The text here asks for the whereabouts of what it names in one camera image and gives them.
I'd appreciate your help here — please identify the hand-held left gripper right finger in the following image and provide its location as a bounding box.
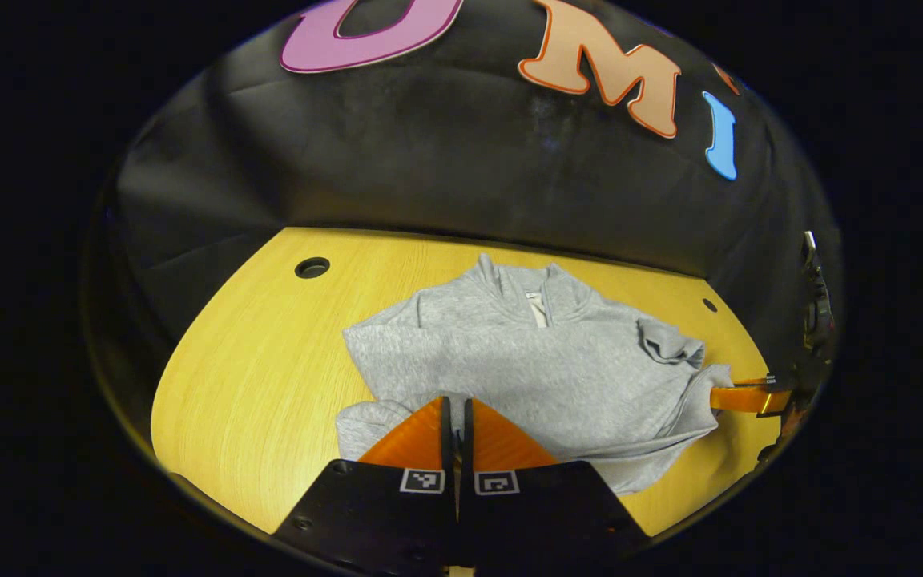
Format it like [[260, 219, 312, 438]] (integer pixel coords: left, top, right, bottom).
[[461, 398, 651, 571]]

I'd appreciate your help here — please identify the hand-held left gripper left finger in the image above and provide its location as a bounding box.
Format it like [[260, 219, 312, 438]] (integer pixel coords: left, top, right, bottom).
[[273, 397, 456, 574]]

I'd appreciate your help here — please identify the grey zip-neck sweatshirt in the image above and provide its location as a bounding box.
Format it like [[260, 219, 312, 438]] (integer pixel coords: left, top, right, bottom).
[[336, 253, 733, 495]]

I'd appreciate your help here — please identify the black backdrop cloth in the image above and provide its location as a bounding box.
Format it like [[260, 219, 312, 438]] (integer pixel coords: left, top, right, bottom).
[[85, 0, 843, 450]]

